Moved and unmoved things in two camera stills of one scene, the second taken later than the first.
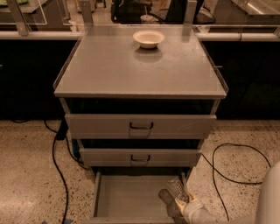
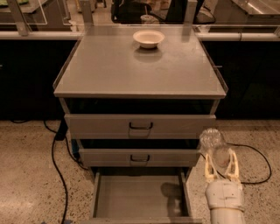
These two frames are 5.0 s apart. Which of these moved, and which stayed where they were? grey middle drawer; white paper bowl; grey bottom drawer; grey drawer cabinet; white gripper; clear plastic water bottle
Moved: white gripper; clear plastic water bottle
Stayed: grey drawer cabinet; white paper bowl; grey bottom drawer; grey middle drawer
